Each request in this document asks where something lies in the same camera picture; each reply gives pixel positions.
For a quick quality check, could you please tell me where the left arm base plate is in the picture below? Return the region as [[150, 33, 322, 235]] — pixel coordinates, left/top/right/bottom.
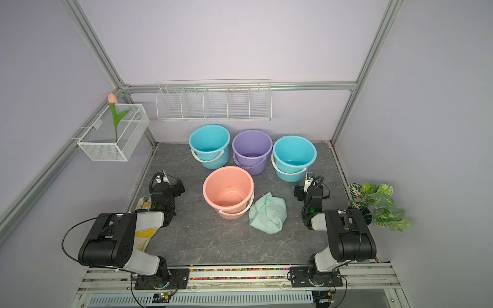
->
[[134, 268, 190, 291]]

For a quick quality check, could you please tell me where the pink plastic bucket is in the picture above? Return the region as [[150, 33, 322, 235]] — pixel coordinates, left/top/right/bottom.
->
[[202, 166, 254, 220]]

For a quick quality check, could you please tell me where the teal bucket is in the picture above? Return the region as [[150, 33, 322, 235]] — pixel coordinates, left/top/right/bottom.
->
[[271, 136, 317, 183], [189, 124, 231, 170]]

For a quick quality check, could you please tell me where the white vented cable duct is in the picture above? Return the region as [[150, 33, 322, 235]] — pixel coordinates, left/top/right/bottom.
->
[[86, 291, 315, 307]]

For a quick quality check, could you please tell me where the purple bucket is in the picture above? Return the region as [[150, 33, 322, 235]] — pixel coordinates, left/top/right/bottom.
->
[[232, 130, 273, 176]]

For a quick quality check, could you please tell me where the white wire basket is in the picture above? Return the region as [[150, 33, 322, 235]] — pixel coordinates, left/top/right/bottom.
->
[[77, 103, 150, 162]]

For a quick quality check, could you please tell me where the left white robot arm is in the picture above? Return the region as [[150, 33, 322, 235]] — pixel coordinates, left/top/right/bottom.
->
[[77, 178, 185, 288]]

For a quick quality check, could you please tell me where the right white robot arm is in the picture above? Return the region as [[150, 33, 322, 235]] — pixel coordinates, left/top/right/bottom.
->
[[291, 172, 377, 287]]

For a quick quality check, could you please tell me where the long white wire shelf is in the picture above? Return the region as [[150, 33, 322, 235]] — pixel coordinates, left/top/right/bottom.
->
[[156, 79, 272, 121]]

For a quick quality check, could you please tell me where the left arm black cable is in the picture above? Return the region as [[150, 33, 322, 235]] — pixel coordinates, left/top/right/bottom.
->
[[60, 216, 99, 266]]

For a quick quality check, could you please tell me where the mint green cloth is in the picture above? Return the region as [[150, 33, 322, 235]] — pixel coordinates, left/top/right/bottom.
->
[[249, 192, 287, 234]]

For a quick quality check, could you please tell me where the left teal bucket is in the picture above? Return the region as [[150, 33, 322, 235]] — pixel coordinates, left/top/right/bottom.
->
[[189, 124, 231, 170]]

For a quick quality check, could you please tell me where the potted green plant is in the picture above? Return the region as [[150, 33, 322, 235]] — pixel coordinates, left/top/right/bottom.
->
[[348, 183, 412, 232]]

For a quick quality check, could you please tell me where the pink artificial tulip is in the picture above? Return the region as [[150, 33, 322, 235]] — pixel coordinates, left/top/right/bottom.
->
[[108, 93, 129, 143]]

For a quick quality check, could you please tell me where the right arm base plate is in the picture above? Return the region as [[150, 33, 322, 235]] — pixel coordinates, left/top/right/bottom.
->
[[286, 266, 344, 287]]

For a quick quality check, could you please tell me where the right teal bucket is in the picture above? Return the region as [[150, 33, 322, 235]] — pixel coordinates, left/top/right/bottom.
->
[[271, 136, 317, 183]]

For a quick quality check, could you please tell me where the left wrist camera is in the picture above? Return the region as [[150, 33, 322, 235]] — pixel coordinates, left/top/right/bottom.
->
[[155, 170, 170, 184]]

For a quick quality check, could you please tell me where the yellow white work glove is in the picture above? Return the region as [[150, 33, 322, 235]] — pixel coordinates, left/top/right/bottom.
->
[[134, 197, 164, 252]]

